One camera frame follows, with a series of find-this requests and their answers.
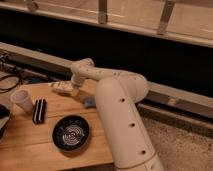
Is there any blue sponge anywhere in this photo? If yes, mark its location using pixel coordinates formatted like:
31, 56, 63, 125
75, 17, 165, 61
84, 97, 96, 109

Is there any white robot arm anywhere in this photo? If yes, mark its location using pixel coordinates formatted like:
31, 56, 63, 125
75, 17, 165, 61
49, 58, 164, 171

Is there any wooden table board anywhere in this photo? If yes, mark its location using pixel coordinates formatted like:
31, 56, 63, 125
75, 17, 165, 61
0, 80, 112, 171

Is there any black rectangular block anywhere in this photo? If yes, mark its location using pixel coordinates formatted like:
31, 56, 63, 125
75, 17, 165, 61
32, 99, 47, 124

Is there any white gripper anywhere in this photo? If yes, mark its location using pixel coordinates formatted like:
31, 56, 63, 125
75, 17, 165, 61
48, 82, 80, 97

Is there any black cable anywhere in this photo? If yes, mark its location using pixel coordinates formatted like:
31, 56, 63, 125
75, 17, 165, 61
0, 73, 23, 94

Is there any dark object at left edge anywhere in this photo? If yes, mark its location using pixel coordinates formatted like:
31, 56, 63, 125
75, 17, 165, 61
0, 104, 10, 139

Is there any dark ceramic bowl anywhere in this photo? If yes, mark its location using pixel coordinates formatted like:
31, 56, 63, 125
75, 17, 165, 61
52, 115, 90, 152

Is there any white plastic cup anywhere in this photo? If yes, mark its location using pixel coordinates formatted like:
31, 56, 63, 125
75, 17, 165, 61
10, 90, 33, 113

